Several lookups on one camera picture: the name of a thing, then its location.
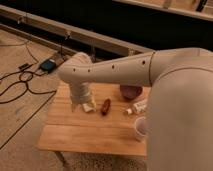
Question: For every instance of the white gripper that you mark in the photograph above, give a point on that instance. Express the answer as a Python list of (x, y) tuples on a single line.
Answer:
[(80, 94)]

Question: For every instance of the white ceramic cup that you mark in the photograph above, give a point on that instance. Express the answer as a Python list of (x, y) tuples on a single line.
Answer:
[(140, 128)]

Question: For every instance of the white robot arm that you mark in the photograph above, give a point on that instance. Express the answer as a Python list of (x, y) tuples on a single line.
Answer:
[(179, 107)]

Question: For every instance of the dark red ceramic bowl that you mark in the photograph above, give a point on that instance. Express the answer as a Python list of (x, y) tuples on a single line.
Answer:
[(130, 92)]

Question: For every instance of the white sponge block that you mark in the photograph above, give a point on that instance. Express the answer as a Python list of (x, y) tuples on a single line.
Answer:
[(89, 107)]

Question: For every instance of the red brown sausage toy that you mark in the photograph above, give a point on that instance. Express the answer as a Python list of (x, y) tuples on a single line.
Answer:
[(106, 106)]

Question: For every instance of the blue black power box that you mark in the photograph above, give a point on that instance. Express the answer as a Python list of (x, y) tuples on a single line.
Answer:
[(47, 66)]

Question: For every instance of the wooden table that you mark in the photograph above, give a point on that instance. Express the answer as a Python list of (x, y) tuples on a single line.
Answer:
[(76, 131)]

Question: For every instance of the small white bottle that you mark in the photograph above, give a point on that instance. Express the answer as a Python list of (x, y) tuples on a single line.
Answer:
[(137, 107)]

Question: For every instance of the small black adapter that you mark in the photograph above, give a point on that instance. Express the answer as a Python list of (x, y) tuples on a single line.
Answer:
[(24, 66)]

